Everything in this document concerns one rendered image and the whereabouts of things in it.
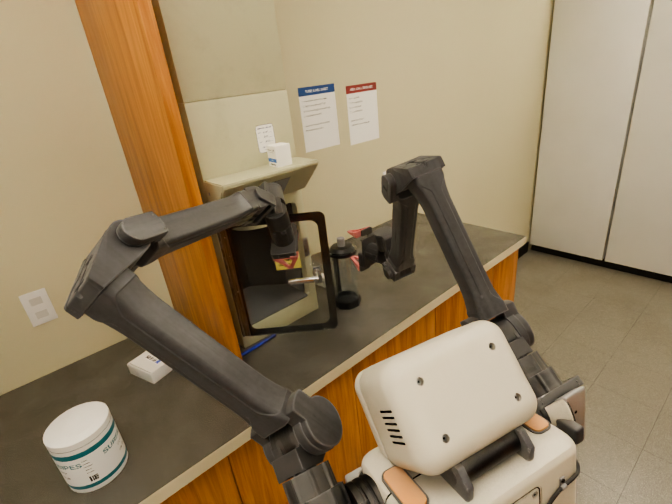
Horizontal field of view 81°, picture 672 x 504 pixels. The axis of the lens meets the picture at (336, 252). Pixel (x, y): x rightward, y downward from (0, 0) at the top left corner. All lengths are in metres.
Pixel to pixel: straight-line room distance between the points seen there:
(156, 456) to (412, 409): 0.77
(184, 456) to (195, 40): 1.02
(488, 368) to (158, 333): 0.44
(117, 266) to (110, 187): 0.97
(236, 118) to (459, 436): 0.96
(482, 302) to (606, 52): 3.04
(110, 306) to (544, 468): 0.60
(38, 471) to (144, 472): 0.28
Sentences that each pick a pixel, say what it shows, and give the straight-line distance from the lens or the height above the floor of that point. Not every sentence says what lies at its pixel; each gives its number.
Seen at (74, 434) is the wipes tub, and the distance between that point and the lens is 1.10.
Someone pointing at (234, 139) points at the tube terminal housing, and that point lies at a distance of 1.19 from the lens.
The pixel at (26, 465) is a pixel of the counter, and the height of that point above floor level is 0.94.
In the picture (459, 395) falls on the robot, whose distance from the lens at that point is 0.57.
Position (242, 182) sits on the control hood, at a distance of 1.08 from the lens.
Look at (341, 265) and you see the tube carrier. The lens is 1.39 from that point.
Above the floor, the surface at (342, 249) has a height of 1.18.
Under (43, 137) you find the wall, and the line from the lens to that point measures 1.50.
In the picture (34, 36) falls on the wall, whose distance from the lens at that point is 1.51.
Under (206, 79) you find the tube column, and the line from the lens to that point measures 1.17.
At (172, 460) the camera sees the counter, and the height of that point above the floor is 0.94.
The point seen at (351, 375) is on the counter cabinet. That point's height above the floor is 0.84.
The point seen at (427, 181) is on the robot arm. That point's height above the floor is 1.53.
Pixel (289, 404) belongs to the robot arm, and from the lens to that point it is 0.61.
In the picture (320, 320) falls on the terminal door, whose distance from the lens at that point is 1.29.
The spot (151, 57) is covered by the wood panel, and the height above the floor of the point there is 1.81.
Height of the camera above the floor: 1.74
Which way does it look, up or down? 24 degrees down
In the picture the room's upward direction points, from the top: 7 degrees counter-clockwise
